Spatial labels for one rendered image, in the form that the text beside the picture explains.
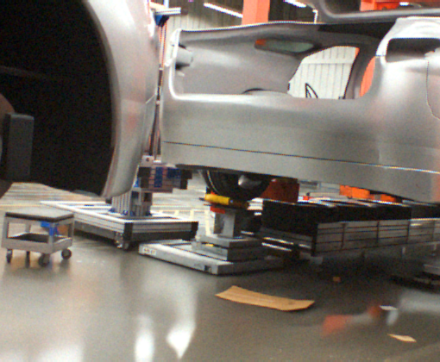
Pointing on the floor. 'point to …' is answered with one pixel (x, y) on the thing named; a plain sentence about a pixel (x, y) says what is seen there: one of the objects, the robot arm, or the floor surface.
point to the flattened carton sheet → (263, 299)
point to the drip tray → (429, 278)
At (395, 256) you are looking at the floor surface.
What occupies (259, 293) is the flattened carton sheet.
